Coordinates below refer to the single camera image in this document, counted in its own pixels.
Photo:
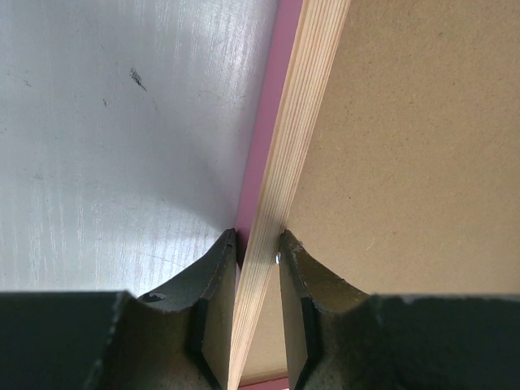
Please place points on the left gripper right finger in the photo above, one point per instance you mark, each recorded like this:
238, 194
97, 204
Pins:
339, 337

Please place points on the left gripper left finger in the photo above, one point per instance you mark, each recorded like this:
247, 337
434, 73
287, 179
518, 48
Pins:
176, 336

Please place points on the brown cardboard backing board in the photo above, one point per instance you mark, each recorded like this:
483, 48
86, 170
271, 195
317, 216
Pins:
411, 180

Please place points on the pink picture frame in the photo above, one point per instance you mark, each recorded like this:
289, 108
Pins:
303, 45

